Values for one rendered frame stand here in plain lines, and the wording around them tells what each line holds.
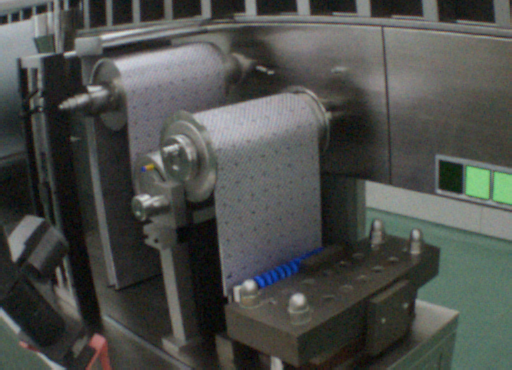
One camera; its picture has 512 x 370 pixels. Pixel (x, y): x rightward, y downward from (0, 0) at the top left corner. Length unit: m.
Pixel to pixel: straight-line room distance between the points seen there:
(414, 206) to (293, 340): 3.24
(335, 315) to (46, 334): 0.45
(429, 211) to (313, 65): 2.88
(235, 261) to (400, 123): 0.38
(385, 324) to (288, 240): 0.24
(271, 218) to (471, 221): 2.89
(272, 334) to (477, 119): 0.48
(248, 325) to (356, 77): 0.49
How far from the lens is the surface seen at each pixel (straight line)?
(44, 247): 0.77
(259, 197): 1.10
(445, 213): 4.03
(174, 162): 1.06
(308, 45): 1.29
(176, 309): 1.16
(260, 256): 1.13
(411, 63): 1.14
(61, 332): 0.80
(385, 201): 4.28
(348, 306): 1.02
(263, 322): 0.99
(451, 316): 1.25
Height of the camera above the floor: 1.51
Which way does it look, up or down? 16 degrees down
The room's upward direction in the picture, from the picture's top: 4 degrees counter-clockwise
